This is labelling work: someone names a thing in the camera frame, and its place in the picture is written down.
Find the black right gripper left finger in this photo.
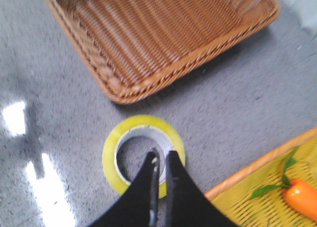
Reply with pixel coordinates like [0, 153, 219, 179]
[90, 150, 160, 227]

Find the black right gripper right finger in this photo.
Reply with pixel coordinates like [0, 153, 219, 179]
[165, 151, 237, 227]

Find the yellow tape roll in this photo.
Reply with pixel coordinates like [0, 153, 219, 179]
[102, 114, 186, 194]

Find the orange toy pepper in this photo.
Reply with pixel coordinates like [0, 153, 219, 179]
[250, 148, 317, 221]

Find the yellow woven basket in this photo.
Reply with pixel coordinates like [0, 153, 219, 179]
[205, 128, 317, 227]

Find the brown wicker basket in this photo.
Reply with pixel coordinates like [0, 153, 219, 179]
[45, 0, 280, 104]

